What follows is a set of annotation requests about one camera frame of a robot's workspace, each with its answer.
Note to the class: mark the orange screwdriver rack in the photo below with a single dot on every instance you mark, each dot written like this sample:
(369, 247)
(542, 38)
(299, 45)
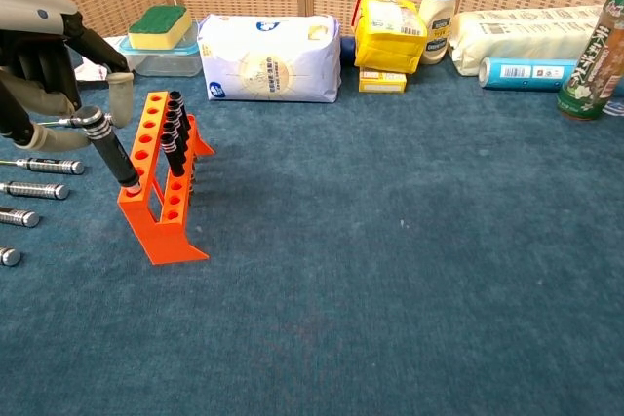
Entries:
(166, 240)

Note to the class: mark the green yellow sponge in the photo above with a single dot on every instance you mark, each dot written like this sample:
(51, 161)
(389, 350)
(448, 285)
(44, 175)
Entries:
(158, 26)

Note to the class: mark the long white paper pack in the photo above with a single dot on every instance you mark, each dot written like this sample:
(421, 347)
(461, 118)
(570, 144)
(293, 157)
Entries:
(517, 36)

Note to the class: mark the white blue soft pack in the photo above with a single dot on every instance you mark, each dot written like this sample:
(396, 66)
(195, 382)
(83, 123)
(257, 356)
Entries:
(268, 65)

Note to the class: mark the green tea bottle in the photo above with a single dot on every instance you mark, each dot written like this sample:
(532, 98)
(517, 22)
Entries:
(585, 75)

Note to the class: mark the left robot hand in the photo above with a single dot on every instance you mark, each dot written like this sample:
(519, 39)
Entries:
(34, 11)

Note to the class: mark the yellow biscuit bag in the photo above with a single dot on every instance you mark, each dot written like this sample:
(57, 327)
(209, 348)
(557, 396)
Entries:
(385, 41)

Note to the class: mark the small yellow box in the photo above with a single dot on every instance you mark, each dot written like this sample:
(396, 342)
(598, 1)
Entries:
(382, 82)

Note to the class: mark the blue label drink bottle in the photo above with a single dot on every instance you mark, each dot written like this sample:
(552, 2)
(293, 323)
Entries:
(616, 106)

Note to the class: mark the mayonnaise bottle with clear cap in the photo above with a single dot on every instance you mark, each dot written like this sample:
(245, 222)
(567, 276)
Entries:
(436, 21)

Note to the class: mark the small black ringed screwdriver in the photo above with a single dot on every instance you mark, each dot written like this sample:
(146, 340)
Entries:
(169, 126)
(175, 96)
(170, 116)
(171, 153)
(172, 105)

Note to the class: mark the silver black precision screwdriver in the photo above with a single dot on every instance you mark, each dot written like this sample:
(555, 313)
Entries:
(39, 190)
(19, 217)
(114, 158)
(9, 256)
(53, 165)
(70, 120)

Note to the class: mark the light blue cylinder roll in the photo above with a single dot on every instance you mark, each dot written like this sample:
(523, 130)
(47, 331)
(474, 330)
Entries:
(526, 74)

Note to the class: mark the blue table cloth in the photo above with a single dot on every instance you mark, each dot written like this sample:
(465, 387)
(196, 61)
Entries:
(365, 265)

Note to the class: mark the clear plastic food container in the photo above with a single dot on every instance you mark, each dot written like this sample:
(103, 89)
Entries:
(166, 64)

